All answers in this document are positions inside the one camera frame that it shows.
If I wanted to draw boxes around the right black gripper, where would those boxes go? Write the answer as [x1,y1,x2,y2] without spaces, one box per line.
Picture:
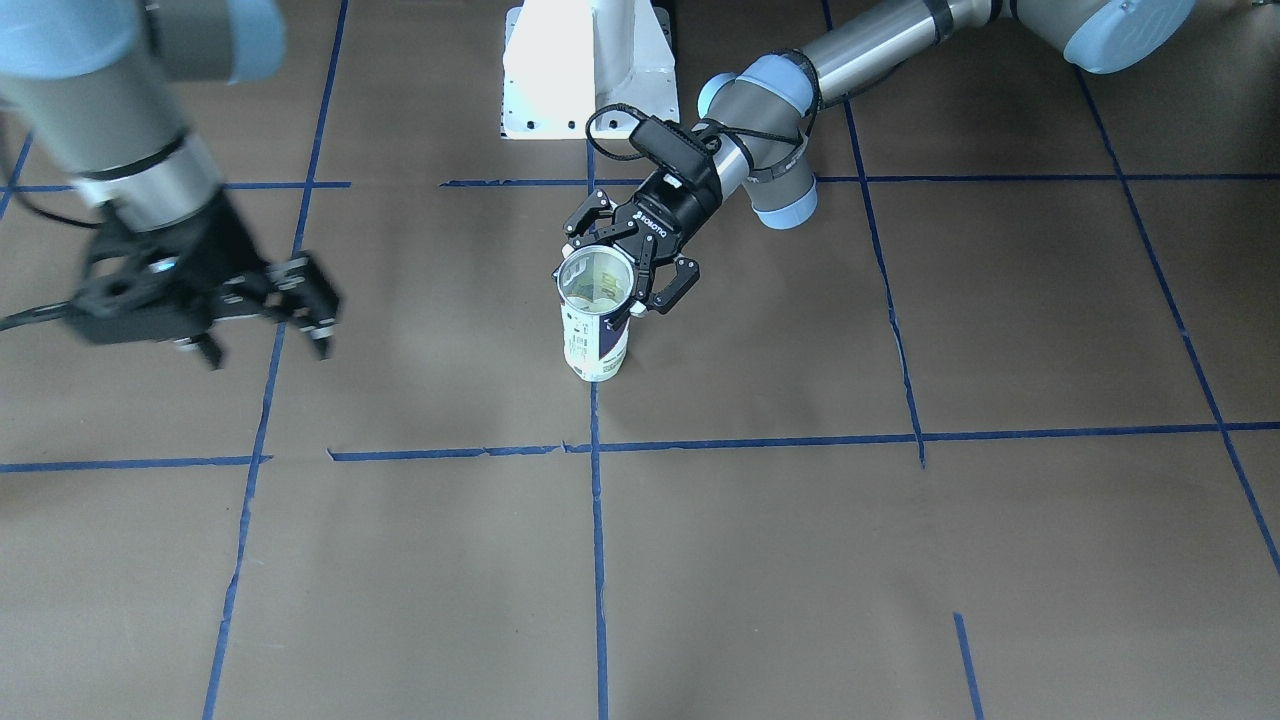
[102,188,340,370]

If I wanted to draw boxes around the clear tennis ball can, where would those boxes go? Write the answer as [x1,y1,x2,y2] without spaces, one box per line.
[554,245,635,382]

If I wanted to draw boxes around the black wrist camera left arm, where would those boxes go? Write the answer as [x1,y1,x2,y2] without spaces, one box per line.
[628,117,722,195]

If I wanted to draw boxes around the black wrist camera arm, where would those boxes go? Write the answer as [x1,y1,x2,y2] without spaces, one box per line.
[628,117,722,195]
[63,222,214,345]

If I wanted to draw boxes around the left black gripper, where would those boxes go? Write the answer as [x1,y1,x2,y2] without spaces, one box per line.
[562,169,723,316]

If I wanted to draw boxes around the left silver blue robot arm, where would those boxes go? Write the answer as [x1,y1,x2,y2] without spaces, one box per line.
[556,1,1193,318]

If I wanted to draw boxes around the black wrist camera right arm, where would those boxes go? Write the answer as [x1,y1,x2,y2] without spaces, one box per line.
[63,222,214,345]

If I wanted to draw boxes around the white pedestal column with base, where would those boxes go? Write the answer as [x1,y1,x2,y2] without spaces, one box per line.
[500,1,680,141]

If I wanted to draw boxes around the yellow tennis ball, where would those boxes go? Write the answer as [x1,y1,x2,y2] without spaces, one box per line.
[563,260,631,313]

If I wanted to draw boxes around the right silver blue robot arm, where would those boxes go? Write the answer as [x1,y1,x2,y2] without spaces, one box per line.
[3,1,340,369]

